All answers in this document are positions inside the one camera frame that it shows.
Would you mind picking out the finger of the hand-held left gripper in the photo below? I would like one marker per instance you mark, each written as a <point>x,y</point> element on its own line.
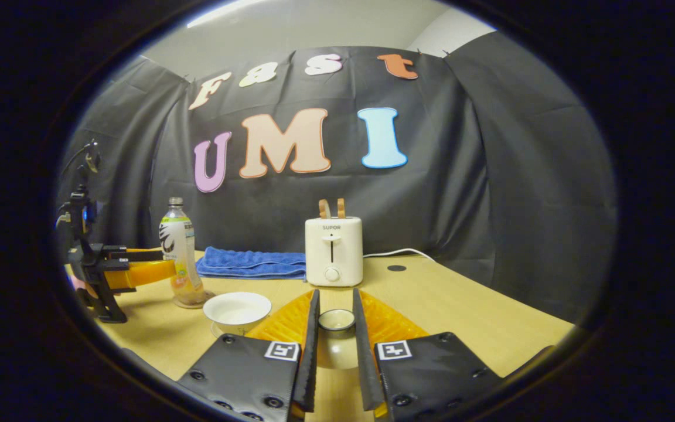
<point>138,255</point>
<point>138,274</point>

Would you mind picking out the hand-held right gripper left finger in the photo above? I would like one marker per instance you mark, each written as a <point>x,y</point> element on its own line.
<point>311,363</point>

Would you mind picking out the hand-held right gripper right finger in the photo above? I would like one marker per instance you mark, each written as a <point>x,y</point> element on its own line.
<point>367,369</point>

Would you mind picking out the beige teacup lid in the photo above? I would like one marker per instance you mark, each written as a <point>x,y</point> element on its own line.
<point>337,346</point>

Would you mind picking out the plastic water bottle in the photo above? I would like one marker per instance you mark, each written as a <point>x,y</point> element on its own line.
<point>180,240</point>

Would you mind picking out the round brown coaster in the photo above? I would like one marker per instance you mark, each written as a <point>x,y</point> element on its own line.
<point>208,300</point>

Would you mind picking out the beige ceramic teacup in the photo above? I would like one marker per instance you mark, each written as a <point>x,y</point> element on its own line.
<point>238,308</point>

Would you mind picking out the folded blue towel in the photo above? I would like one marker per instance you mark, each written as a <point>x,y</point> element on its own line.
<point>255,264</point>

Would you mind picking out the white toaster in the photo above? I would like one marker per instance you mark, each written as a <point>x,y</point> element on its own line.
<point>349,252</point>

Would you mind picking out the black backdrop cloth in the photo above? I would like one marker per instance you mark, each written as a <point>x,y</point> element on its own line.
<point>490,176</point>

